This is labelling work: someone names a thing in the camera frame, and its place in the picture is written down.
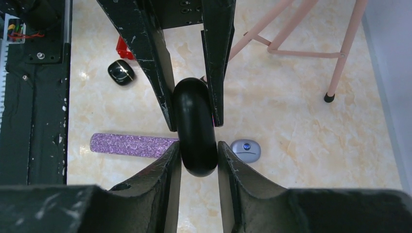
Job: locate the black earbud case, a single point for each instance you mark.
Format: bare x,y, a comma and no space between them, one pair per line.
195,127
121,73

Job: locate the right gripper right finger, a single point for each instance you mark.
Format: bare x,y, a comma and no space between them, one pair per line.
250,203

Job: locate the open black earbud case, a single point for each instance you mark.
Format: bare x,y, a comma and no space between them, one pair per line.
121,73

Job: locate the red plastic box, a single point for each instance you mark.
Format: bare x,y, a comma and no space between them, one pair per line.
123,50

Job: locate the purple earbud charging case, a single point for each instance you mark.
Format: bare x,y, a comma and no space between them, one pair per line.
247,150

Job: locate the purple glitter microphone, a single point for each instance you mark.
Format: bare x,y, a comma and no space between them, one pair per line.
130,145

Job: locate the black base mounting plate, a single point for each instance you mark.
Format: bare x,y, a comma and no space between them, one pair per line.
35,46

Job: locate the pink music stand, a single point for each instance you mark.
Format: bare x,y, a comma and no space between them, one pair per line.
323,29

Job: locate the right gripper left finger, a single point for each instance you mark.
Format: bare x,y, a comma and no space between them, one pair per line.
148,202

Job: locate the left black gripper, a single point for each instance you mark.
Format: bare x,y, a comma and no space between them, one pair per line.
140,23

